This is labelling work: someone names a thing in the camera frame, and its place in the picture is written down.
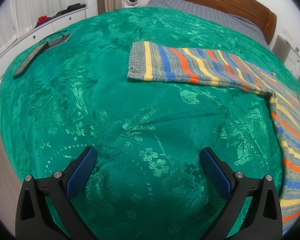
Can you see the red cloth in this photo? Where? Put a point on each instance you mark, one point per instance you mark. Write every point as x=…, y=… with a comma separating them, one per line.
x=42, y=19

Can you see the white sheer curtain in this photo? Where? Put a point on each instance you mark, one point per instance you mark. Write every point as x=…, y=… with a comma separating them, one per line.
x=27, y=10

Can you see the white built-in desk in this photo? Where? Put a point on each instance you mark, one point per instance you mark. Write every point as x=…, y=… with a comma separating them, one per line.
x=283, y=47

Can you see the grey checked bed sheet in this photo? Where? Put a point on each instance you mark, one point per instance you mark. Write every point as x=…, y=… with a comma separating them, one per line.
x=190, y=6

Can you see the white drawer cabinet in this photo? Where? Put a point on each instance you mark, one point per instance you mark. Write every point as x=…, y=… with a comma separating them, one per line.
x=65, y=21

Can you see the green floral blanket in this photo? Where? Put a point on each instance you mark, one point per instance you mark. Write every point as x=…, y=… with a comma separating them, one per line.
x=115, y=105

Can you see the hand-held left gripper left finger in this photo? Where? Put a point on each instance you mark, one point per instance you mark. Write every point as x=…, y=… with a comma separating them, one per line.
x=81, y=172

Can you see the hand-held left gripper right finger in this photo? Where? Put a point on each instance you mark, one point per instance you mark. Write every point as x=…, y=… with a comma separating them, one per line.
x=216, y=172

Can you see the black clothes pile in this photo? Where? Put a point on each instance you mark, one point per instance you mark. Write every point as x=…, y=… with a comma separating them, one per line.
x=70, y=8

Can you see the white plastic bag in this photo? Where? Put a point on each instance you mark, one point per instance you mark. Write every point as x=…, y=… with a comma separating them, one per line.
x=296, y=70

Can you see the striped knit sweater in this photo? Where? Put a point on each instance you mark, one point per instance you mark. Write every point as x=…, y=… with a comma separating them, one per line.
x=190, y=62

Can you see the black remote control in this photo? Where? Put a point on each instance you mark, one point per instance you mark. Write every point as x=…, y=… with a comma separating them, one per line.
x=30, y=60

